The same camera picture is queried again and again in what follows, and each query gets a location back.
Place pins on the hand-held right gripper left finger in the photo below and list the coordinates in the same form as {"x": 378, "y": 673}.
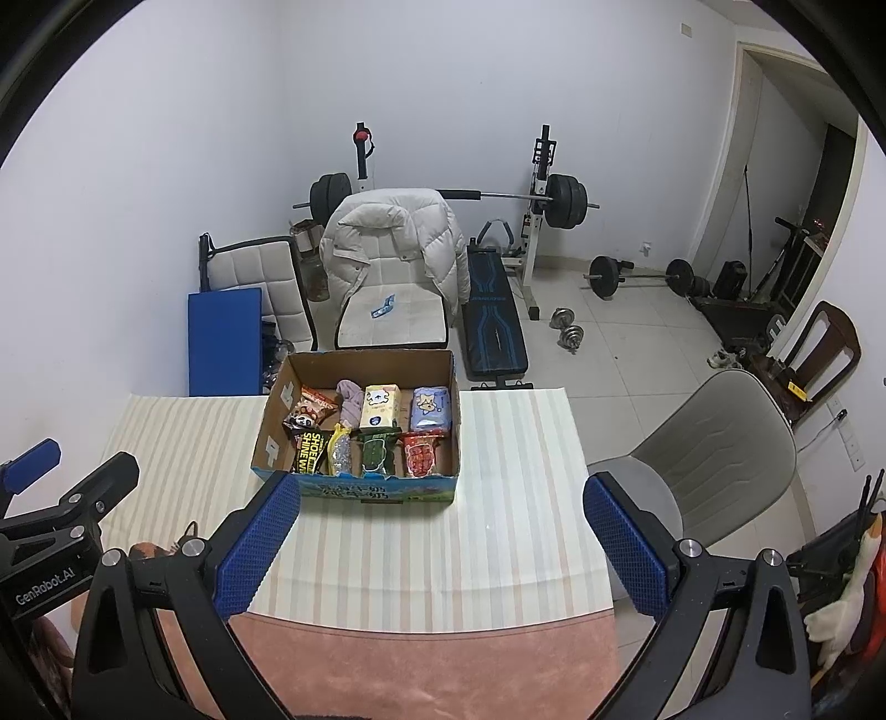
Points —
{"x": 259, "y": 547}

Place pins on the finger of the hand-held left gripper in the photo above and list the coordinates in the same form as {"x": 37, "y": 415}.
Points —
{"x": 104, "y": 481}
{"x": 31, "y": 462}

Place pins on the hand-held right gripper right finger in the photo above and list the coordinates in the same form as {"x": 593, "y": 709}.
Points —
{"x": 626, "y": 547}

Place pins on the black wipes packet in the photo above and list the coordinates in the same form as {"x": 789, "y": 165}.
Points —
{"x": 311, "y": 450}

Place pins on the cardboard box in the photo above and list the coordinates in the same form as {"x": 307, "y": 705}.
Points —
{"x": 360, "y": 491}

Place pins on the yellow trimmed mesh pouch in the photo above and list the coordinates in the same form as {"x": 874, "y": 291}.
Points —
{"x": 339, "y": 453}

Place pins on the panda print snack packet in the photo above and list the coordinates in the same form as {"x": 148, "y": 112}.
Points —
{"x": 311, "y": 408}

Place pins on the green packet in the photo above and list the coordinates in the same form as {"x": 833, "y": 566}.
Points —
{"x": 378, "y": 453}

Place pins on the purple soft cloth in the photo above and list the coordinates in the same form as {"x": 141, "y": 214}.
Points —
{"x": 349, "y": 405}

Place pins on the yellow tissue pack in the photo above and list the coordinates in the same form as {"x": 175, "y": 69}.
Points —
{"x": 381, "y": 407}

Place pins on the red strawberry print packet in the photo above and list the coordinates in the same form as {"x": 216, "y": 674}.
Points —
{"x": 422, "y": 455}

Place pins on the blue cat print tissue pack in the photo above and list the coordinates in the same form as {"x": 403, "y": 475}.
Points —
{"x": 430, "y": 408}

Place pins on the grey shell chair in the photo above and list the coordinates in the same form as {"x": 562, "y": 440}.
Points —
{"x": 720, "y": 429}

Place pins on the striped pink cat print tablecloth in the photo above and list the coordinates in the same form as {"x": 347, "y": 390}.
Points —
{"x": 429, "y": 554}

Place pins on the blue folder board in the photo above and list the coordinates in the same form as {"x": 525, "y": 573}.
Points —
{"x": 225, "y": 339}

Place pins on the black antenna device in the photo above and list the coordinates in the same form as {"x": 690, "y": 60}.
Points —
{"x": 827, "y": 554}

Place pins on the pair of white sneakers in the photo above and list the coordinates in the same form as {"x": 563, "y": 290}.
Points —
{"x": 725, "y": 358}

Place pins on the chrome dumbbell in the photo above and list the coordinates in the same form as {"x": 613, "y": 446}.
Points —
{"x": 571, "y": 338}
{"x": 563, "y": 318}

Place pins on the white orange plush toy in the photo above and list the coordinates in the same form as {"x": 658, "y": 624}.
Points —
{"x": 841, "y": 616}

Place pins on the dark low platform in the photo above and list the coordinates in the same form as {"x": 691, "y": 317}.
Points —
{"x": 734, "y": 322}

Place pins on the black weight bench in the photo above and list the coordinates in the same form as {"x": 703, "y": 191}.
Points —
{"x": 495, "y": 325}

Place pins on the white quilted chair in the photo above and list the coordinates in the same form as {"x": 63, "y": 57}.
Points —
{"x": 249, "y": 266}

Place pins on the white cushioned chair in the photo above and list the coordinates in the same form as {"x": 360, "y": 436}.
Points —
{"x": 408, "y": 322}

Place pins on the small blue wrapper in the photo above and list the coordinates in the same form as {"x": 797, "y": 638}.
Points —
{"x": 383, "y": 307}

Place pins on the black floor barbell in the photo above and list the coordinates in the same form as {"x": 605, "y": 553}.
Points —
{"x": 603, "y": 277}

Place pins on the brown water jug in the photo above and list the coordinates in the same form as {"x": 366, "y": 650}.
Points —
{"x": 313, "y": 266}

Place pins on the brown wooden chair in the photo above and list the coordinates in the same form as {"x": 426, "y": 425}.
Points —
{"x": 837, "y": 332}

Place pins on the white barbell rack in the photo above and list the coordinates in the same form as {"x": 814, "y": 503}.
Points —
{"x": 533, "y": 242}

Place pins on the black kick scooter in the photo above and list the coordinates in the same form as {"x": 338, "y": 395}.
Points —
{"x": 789, "y": 259}

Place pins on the white puffer jacket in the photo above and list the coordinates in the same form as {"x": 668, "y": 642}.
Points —
{"x": 387, "y": 235}

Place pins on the racked black barbell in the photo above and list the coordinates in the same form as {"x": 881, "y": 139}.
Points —
{"x": 564, "y": 201}

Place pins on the white door frame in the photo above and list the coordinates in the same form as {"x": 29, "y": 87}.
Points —
{"x": 740, "y": 138}

